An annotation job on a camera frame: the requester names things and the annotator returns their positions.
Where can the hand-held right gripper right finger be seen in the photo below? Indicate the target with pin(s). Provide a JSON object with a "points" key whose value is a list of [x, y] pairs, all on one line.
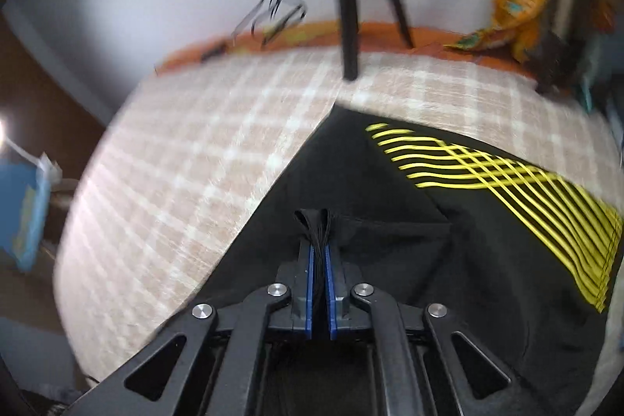
{"points": [[333, 289]]}

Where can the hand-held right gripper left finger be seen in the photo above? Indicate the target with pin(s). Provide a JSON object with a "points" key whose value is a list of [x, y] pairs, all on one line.
{"points": [[307, 289]]}

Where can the black shirt with yellow stripes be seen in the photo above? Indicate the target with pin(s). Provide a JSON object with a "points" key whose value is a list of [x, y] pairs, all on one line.
{"points": [[477, 250]]}

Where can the beige checked bed sheet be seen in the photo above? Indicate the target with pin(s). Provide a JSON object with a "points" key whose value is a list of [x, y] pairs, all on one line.
{"points": [[195, 182]]}

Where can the orange mattress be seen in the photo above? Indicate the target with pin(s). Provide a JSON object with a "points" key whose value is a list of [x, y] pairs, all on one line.
{"points": [[312, 33]]}

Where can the blue box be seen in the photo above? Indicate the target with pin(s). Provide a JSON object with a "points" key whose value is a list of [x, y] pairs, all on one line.
{"points": [[24, 211]]}

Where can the dark cloth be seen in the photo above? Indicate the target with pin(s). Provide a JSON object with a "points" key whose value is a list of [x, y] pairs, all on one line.
{"points": [[560, 60]]}

